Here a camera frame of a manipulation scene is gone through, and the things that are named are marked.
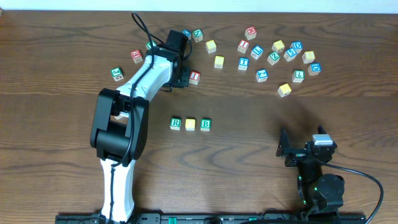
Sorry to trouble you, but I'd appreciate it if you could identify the red i block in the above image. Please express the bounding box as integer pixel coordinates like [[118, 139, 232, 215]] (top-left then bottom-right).
[[189, 71, 201, 85], [238, 40, 249, 54]]

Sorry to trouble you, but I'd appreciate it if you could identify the blue D block right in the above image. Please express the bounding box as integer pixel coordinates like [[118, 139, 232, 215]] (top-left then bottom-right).
[[308, 63, 322, 76]]

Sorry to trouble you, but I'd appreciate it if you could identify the blue L letter block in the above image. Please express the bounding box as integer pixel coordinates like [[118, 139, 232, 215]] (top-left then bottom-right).
[[251, 45, 264, 60]]

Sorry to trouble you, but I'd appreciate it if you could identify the green B letter block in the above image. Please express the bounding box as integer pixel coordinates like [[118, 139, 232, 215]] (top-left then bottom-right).
[[200, 119, 211, 131]]

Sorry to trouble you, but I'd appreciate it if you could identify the yellow 8 letter block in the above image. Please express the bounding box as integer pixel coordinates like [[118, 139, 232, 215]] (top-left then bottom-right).
[[302, 51, 315, 64]]

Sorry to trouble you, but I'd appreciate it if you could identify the blue d block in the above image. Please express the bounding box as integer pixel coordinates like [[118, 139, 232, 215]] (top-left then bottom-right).
[[308, 63, 322, 76], [290, 41, 303, 54]]

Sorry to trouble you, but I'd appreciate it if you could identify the blue Z letter block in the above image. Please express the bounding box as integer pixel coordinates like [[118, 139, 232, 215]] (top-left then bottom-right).
[[256, 69, 269, 83]]

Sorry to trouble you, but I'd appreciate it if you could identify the yellow C letter block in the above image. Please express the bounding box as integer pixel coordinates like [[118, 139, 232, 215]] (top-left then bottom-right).
[[205, 40, 217, 54]]

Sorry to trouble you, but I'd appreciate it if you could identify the blue X letter block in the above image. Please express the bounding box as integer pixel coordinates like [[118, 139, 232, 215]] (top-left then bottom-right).
[[183, 30, 192, 40]]

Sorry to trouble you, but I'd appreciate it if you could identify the green F letter block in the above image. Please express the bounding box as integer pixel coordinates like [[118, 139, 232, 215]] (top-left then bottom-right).
[[146, 41, 157, 50]]

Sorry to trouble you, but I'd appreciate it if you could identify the red H letter block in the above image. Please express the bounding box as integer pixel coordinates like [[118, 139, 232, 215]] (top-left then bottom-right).
[[245, 26, 257, 40]]

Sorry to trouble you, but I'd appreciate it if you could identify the red I block upper right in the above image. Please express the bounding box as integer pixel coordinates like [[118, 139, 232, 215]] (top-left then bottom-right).
[[238, 40, 249, 54]]

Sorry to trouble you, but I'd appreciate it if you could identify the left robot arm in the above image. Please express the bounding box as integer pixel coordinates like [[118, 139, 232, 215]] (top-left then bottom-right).
[[90, 30, 191, 223]]

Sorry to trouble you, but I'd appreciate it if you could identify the blue S letter block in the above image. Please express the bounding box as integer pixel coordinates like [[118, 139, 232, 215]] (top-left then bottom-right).
[[284, 48, 297, 62]]

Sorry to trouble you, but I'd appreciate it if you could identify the red I block centre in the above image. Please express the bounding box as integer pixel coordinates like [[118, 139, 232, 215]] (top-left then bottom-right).
[[189, 71, 201, 85]]

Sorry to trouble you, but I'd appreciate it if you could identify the green J letter block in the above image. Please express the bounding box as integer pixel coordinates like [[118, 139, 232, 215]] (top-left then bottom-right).
[[111, 67, 124, 82]]

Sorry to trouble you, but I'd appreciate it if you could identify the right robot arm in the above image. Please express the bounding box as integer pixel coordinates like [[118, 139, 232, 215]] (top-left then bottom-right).
[[276, 126, 345, 220]]

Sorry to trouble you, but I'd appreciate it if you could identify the blue T letter block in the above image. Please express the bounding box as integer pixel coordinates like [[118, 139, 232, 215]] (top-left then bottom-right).
[[238, 57, 249, 71]]

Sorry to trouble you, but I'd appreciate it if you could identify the red G letter block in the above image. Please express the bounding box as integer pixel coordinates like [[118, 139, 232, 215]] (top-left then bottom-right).
[[131, 50, 143, 63]]

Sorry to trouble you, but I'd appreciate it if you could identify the green L letter block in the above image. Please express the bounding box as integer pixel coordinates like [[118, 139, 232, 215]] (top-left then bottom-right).
[[292, 70, 305, 83]]

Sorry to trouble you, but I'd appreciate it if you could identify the green Z letter block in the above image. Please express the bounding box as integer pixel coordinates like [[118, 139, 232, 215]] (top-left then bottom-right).
[[267, 52, 280, 65]]

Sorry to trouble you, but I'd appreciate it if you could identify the green R letter block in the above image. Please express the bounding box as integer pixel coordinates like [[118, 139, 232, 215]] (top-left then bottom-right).
[[170, 118, 182, 131]]

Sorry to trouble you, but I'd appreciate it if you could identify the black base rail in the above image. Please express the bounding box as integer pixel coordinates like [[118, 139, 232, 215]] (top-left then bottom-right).
[[55, 212, 367, 224]]

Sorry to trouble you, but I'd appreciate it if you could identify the blue D block upper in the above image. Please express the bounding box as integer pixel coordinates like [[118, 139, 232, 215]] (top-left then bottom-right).
[[290, 41, 303, 54]]

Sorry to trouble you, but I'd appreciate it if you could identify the right black cable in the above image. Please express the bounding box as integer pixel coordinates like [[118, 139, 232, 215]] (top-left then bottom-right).
[[323, 163, 385, 224]]

